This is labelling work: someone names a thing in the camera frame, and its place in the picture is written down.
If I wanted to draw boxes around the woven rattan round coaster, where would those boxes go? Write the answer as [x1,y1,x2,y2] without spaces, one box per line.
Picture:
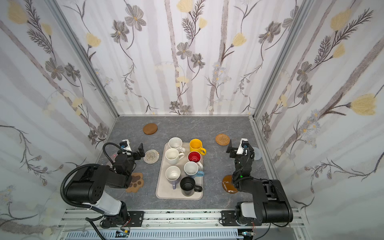
[215,134,231,146]

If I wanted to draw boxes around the grey blue woven coaster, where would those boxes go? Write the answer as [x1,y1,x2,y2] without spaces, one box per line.
[254,148,263,161]

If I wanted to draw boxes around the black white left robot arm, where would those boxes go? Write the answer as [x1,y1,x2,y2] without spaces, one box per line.
[60,140,145,229]

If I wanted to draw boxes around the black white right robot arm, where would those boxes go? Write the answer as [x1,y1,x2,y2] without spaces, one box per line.
[221,139,294,227]

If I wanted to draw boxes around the colourful woven round coaster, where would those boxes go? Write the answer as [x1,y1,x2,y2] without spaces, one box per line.
[144,150,160,164]

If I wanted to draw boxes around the pink flower shaped coaster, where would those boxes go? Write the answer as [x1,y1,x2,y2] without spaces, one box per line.
[111,153,118,163]

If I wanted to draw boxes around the brown paw shaped coaster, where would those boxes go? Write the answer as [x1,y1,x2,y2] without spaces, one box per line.
[126,173,144,193]

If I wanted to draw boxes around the dark wooden round coaster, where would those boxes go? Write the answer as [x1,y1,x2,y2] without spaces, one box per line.
[143,123,158,135]

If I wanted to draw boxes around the glossy amber round coaster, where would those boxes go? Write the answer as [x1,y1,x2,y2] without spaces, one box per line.
[222,175,238,194]

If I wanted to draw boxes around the plain white mug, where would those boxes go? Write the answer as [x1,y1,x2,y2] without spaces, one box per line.
[165,148,185,166]

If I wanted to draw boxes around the yellow mug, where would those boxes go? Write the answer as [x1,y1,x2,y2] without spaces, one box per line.
[189,139,207,156]

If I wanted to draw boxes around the speckled white mug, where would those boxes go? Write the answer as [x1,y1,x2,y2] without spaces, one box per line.
[168,137,186,153]

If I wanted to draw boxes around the white mug red inside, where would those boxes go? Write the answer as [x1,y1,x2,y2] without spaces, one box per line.
[188,151,203,171]

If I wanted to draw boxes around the beige serving tray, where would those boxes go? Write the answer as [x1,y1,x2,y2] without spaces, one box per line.
[156,143,204,201]

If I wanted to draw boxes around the black mug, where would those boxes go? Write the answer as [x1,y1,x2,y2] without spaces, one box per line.
[180,177,203,197]

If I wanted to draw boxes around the white mug purple handle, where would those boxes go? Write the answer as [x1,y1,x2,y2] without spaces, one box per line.
[166,166,181,190]

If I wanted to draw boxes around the white mug blue handle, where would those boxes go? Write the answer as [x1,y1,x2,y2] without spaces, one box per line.
[184,162,205,178]

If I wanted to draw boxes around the black corrugated cable conduit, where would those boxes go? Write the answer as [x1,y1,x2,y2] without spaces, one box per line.
[59,142,130,209]

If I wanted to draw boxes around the aluminium mounting rail frame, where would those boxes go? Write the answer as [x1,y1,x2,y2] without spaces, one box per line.
[55,208,307,240]

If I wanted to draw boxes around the white slotted cable duct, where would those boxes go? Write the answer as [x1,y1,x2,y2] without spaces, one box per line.
[64,229,244,240]

